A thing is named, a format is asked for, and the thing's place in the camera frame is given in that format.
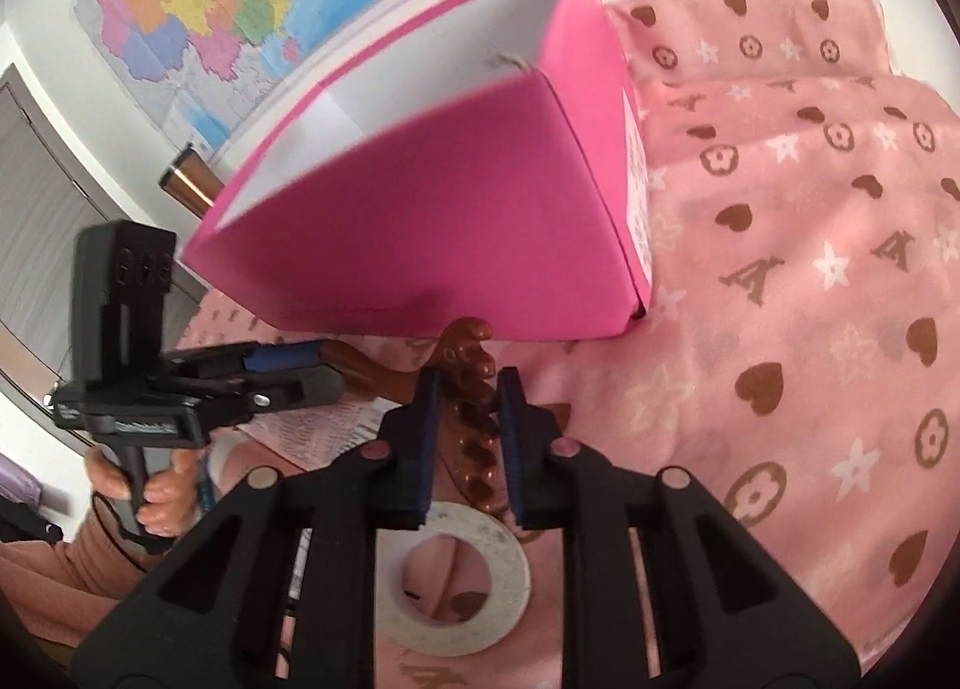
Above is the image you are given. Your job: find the white tape roll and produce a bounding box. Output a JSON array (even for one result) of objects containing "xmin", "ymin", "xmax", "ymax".
[{"xmin": 376, "ymin": 502, "xmax": 532, "ymax": 657}]

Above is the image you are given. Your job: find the brown wooden comb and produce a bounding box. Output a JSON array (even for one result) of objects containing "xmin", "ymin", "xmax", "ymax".
[{"xmin": 319, "ymin": 317, "xmax": 508, "ymax": 517}]

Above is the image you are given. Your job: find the large pink lotion tube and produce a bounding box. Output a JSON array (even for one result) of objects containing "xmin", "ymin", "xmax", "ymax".
[{"xmin": 206, "ymin": 427, "xmax": 316, "ymax": 499}]

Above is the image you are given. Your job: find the slim pink cream tube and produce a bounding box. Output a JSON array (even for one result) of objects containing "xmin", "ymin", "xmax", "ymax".
[{"xmin": 242, "ymin": 398, "xmax": 398, "ymax": 471}]

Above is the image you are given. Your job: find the pink sweater left forearm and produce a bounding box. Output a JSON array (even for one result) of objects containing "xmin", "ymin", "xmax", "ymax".
[{"xmin": 0, "ymin": 497, "xmax": 161, "ymax": 648}]

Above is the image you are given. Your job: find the person's left hand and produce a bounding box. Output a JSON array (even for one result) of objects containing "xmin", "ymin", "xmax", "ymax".
[{"xmin": 85, "ymin": 447, "xmax": 203, "ymax": 538}]

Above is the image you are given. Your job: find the copper travel mug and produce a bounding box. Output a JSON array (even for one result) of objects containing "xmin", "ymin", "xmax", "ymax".
[{"xmin": 158, "ymin": 143, "xmax": 224, "ymax": 219}]

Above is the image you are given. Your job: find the grey wooden door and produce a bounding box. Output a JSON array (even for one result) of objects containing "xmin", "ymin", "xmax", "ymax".
[{"xmin": 0, "ymin": 67, "xmax": 125, "ymax": 429}]

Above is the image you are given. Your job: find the pink patterned tablecloth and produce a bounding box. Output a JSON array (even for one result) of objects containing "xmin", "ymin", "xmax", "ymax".
[{"xmin": 182, "ymin": 0, "xmax": 958, "ymax": 668}]

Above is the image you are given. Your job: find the pink cardboard storage box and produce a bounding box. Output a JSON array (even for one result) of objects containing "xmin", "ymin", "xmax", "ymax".
[{"xmin": 184, "ymin": 0, "xmax": 652, "ymax": 341}]

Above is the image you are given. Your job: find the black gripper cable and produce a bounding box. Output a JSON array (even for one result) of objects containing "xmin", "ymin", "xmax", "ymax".
[{"xmin": 89, "ymin": 492, "xmax": 175, "ymax": 574}]

